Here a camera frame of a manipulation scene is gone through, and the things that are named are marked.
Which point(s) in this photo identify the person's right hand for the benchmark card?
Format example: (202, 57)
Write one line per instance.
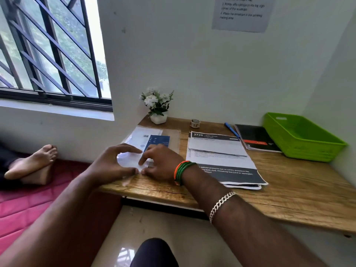
(164, 164)

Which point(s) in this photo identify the person's left hand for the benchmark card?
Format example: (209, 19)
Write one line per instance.
(105, 166)

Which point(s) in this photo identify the single white envelope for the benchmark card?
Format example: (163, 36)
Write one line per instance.
(128, 159)

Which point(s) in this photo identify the clear plastic envelope wrapper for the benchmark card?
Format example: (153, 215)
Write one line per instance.
(173, 139)

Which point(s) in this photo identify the printed sheet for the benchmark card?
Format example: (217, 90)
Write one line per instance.
(217, 147)

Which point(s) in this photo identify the stack of printed papers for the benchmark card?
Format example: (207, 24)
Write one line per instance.
(236, 175)

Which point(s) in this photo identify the green plastic basket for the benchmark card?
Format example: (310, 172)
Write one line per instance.
(300, 139)

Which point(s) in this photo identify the person's right forearm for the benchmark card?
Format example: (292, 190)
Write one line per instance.
(244, 228)

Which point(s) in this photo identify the person's left forearm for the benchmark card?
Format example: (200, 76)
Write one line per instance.
(61, 225)

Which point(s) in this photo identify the person's dark trouser leg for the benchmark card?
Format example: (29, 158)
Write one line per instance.
(155, 254)

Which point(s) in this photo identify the orange and green thread wristbands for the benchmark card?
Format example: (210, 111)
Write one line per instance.
(182, 170)

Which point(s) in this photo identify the small tape roll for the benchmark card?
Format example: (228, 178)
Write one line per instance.
(195, 123)

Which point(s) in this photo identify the white flower plant in pot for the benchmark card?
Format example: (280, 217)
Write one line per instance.
(157, 104)

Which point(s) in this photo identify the blue pen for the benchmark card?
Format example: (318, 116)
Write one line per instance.
(232, 130)

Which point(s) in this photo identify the black notebook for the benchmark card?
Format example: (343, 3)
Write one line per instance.
(257, 136)

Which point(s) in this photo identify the window with metal bars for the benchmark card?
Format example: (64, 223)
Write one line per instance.
(50, 52)

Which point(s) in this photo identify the black metal desk frame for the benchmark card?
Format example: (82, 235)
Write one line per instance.
(167, 207)

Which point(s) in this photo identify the paper notice on wall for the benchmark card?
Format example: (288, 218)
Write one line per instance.
(242, 13)

